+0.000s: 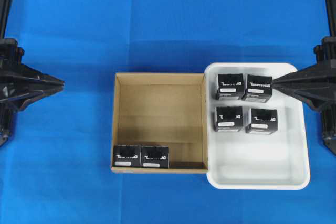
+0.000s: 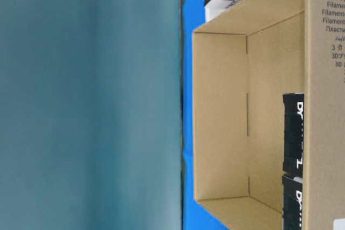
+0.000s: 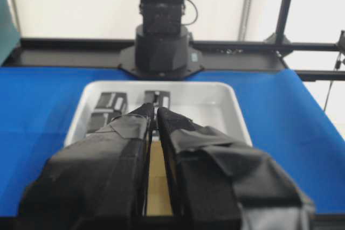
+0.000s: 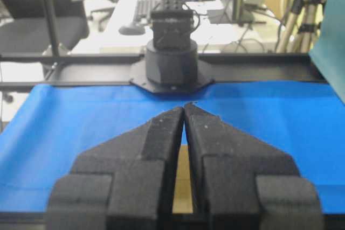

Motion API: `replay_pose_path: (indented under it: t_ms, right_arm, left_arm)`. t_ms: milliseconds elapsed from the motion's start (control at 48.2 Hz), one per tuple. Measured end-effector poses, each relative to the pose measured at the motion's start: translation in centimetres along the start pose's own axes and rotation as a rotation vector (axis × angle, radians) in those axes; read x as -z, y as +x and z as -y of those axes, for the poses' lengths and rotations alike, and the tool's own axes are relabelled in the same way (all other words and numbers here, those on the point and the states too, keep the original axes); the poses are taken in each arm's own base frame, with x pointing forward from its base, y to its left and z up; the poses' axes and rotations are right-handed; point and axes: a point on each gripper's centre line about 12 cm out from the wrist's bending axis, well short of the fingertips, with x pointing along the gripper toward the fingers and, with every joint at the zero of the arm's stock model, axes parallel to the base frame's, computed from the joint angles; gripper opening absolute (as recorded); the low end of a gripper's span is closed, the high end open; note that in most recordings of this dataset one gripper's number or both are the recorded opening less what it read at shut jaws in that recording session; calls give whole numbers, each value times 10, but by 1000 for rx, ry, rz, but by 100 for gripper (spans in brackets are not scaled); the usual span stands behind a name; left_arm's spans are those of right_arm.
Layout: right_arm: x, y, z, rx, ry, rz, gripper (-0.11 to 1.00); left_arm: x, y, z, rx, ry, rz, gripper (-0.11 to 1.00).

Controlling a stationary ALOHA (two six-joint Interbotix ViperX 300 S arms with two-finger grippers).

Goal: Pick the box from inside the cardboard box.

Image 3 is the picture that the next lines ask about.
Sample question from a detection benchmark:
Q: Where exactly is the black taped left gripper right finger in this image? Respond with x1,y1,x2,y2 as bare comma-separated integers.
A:
157,108,315,229

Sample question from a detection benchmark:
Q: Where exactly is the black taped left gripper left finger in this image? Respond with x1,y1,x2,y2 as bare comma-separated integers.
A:
18,103,154,229

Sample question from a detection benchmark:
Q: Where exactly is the black Dynamixel box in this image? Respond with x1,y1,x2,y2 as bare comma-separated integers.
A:
86,111,122,134
144,90,170,109

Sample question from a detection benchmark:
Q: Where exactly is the white plastic tray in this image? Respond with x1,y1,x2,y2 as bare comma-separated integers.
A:
64,80,252,146

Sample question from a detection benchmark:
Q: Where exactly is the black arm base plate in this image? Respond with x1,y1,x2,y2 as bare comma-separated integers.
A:
118,46,205,81

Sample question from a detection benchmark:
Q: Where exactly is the black aluminium frame rail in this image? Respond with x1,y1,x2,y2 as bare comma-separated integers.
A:
4,35,344,80

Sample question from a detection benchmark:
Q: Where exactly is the black frame upright post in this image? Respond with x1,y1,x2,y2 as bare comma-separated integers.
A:
265,0,292,52

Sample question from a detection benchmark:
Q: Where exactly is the black cable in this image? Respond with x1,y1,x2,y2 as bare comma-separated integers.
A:
323,30,345,112

